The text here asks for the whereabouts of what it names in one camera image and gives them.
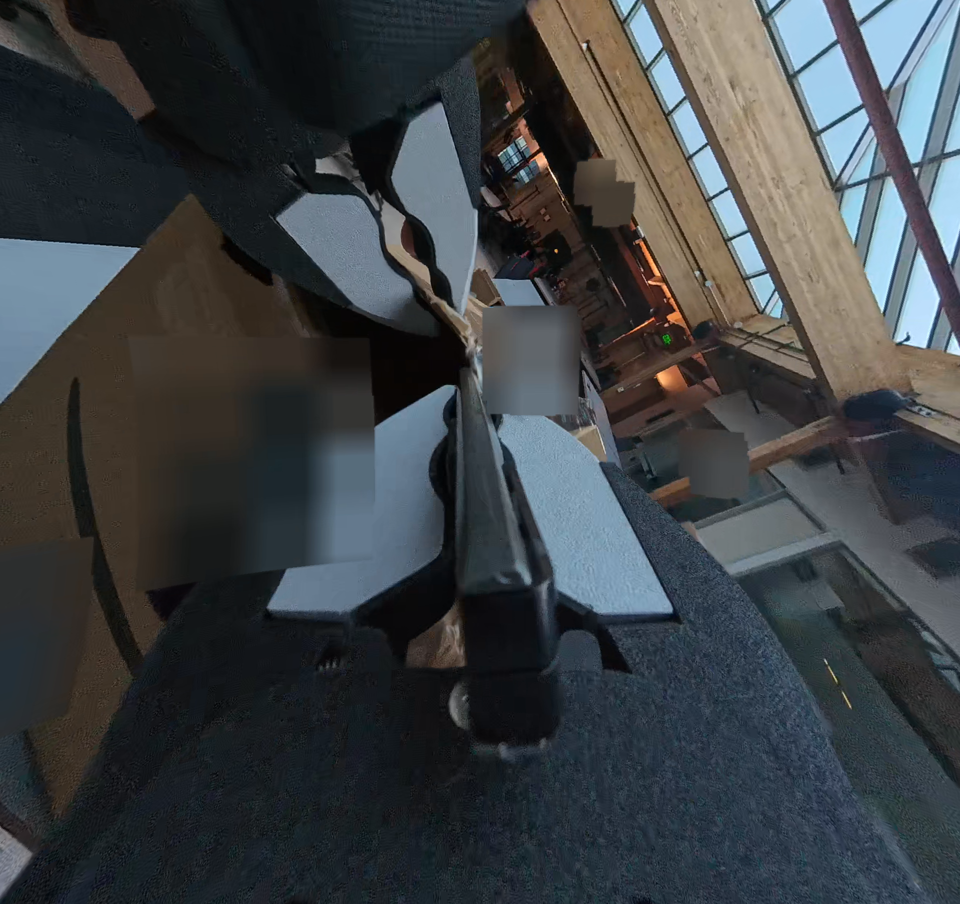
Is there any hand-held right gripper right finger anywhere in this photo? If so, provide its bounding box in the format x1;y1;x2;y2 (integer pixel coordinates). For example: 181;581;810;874
495;415;675;625

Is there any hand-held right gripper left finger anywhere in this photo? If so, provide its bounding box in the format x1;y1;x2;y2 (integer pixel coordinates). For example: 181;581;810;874
267;385;460;621

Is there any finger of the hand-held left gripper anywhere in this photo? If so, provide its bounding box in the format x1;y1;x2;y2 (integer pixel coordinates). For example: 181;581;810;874
276;190;445;340
388;101;481;306

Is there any grey utility knife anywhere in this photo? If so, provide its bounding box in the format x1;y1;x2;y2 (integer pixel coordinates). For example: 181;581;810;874
450;367;564;764

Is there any brown cardboard box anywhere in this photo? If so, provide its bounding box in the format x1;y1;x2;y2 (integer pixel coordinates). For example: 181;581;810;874
0;195;481;818

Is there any bright paned window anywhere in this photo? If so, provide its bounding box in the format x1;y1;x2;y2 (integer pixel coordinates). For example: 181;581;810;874
496;135;543;179

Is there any skylight window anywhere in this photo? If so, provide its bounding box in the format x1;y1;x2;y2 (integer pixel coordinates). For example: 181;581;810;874
585;0;960;357

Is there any rust red pipe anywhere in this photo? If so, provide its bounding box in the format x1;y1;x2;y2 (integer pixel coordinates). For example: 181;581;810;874
801;0;960;316

